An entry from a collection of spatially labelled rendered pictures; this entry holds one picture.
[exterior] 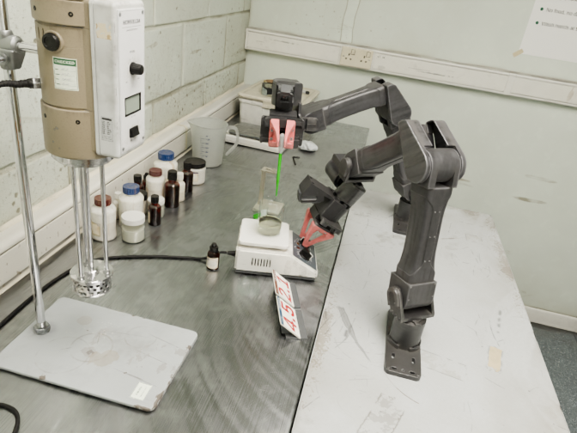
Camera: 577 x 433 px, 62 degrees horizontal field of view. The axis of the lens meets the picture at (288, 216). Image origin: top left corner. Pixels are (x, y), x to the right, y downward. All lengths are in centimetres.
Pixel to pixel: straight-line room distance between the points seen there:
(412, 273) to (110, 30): 66
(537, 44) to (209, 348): 200
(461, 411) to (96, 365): 65
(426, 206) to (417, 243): 8
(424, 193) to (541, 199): 184
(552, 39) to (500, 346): 165
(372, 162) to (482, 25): 150
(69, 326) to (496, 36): 208
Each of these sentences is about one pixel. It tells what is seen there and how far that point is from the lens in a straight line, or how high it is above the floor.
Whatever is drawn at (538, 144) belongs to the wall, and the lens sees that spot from 262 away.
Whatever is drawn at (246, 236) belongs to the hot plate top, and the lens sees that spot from 115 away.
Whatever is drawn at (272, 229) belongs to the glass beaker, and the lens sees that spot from 115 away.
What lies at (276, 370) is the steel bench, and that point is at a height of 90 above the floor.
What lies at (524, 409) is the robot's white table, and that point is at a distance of 106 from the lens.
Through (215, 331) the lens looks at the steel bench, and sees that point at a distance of 101.
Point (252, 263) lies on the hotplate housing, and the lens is 116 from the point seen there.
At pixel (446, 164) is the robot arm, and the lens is 91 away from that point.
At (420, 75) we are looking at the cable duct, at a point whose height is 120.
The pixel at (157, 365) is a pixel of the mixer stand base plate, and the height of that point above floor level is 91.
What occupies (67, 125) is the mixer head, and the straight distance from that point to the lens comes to 72.
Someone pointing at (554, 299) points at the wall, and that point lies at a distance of 303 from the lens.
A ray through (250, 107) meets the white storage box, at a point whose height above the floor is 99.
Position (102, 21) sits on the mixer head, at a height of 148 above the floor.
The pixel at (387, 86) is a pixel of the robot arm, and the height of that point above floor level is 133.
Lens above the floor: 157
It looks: 27 degrees down
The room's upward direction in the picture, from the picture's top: 9 degrees clockwise
